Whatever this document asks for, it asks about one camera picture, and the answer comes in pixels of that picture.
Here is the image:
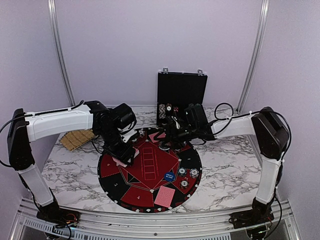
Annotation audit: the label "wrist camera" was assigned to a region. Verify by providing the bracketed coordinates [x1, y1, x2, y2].
[184, 103, 212, 136]
[113, 103, 137, 143]

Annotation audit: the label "black chip carrying case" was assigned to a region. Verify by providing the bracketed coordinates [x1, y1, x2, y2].
[156, 70, 208, 126]

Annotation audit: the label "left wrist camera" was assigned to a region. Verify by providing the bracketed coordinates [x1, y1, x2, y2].
[113, 103, 137, 143]

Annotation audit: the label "blue small blind button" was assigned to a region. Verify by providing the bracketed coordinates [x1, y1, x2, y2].
[163, 171, 176, 182]

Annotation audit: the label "50 chips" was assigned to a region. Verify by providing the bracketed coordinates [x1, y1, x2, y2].
[177, 167, 187, 177]

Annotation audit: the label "right aluminium frame post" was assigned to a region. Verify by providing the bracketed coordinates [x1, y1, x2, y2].
[236, 0, 270, 113]

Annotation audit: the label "aluminium frame post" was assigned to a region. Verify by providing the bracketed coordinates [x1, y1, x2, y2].
[47, 0, 76, 106]
[236, 0, 270, 113]

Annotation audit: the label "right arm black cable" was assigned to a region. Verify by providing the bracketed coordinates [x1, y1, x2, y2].
[207, 102, 293, 166]

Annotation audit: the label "left aluminium frame post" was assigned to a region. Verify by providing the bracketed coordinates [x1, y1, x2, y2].
[47, 0, 76, 106]

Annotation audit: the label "round red black poker mat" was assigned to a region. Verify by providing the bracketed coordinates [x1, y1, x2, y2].
[97, 127, 203, 213]

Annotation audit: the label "cream blue chips in case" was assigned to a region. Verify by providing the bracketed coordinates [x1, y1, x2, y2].
[157, 103, 173, 125]

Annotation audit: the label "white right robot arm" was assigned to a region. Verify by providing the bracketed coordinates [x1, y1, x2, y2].
[169, 136, 261, 214]

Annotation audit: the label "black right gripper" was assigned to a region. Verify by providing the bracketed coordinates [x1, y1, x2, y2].
[153, 124, 198, 151]

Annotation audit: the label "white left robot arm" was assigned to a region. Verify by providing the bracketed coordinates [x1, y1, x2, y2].
[3, 100, 137, 223]

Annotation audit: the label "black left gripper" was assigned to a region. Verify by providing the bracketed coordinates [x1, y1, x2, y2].
[98, 126, 136, 166]

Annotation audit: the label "aluminium front rail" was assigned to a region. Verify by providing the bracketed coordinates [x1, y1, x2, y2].
[9, 197, 301, 240]

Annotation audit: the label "woven bamboo tray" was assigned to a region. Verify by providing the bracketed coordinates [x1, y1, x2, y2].
[59, 129, 95, 152]

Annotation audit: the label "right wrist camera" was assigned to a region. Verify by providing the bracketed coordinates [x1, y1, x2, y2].
[184, 103, 212, 136]

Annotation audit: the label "red playing card deck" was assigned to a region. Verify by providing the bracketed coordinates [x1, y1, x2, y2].
[112, 147, 140, 168]

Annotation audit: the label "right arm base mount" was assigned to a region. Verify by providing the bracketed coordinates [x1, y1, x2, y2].
[228, 198, 275, 229]

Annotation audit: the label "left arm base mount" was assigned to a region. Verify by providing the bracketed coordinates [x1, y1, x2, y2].
[34, 197, 80, 227]

